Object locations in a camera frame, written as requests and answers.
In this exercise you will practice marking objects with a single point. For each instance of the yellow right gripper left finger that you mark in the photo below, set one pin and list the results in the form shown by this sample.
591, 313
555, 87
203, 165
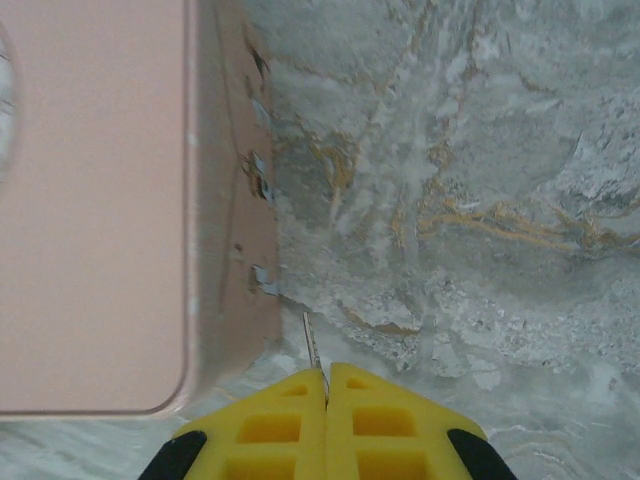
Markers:
270, 430

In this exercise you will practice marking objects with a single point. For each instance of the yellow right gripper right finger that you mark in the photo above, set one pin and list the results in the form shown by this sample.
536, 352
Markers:
390, 430

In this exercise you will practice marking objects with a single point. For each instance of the thin metal pin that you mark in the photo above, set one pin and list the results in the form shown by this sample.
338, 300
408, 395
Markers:
313, 345

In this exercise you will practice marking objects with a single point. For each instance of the pink wedding cartoon box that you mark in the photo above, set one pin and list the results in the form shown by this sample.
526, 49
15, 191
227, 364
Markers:
100, 200

